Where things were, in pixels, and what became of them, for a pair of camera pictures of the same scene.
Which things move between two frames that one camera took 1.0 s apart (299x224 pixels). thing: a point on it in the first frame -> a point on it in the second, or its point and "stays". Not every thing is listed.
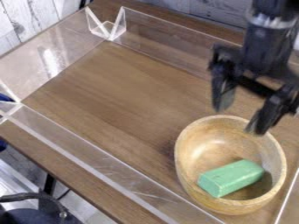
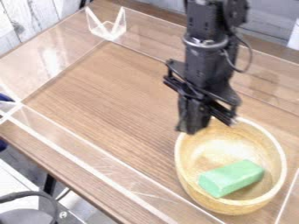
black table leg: (49, 185) stays
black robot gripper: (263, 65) -> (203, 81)
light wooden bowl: (216, 141) stays
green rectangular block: (227, 178) stays
